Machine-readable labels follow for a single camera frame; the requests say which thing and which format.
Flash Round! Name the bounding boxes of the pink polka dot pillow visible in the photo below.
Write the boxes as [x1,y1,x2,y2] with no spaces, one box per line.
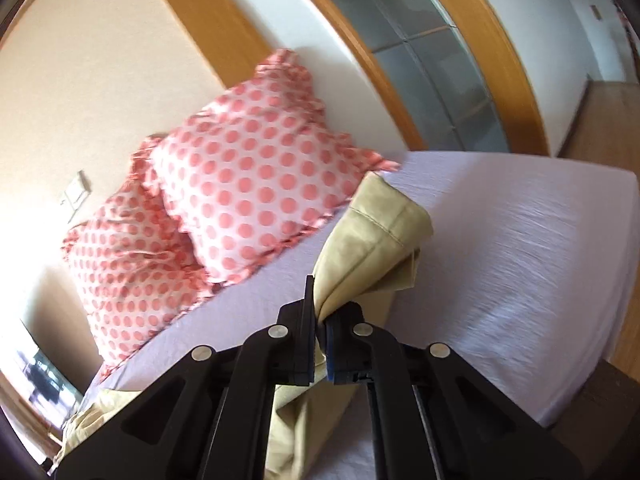
[62,136,213,379]
[144,49,398,286]

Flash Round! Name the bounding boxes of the wooden door frame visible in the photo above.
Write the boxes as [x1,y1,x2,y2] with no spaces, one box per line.
[166,0,271,87]

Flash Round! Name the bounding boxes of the wooden glass panel door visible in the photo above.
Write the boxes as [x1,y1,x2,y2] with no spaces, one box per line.
[310,0,550,156]

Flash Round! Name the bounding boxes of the beige khaki pants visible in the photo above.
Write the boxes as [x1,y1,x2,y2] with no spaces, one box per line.
[60,174,433,479]

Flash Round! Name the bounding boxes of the lavender bed sheet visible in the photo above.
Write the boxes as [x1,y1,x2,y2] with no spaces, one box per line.
[82,151,639,479]

